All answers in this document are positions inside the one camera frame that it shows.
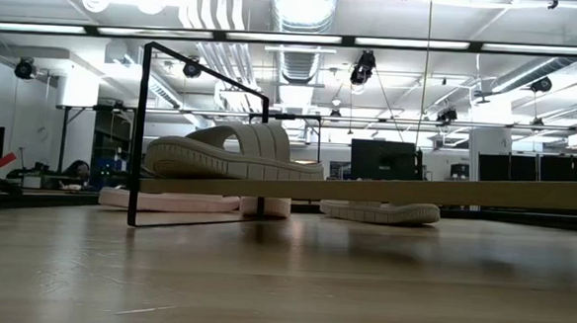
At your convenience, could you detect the silver ventilation duct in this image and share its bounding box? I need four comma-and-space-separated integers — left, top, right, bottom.
266, 0, 339, 86

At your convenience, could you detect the black beam with light strips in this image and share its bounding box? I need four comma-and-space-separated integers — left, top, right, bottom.
0, 16, 577, 62

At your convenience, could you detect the wooden shelf with black frame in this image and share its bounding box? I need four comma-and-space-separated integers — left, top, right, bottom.
125, 40, 577, 251

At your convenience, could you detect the grey rubber slide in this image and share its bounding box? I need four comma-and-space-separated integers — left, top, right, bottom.
142, 117, 328, 188
318, 197, 443, 228

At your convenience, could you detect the pink rubber slide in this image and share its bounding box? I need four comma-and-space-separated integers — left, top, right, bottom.
238, 195, 292, 219
97, 185, 242, 217

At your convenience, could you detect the black ceiling-hung reel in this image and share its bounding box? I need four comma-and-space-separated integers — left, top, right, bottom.
349, 49, 377, 87
13, 56, 38, 81
182, 59, 204, 80
529, 74, 554, 95
436, 105, 459, 124

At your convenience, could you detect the thin hanging cable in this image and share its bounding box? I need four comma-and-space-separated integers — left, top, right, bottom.
414, 0, 435, 150

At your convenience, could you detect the person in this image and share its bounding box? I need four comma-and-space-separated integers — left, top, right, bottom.
57, 158, 93, 192

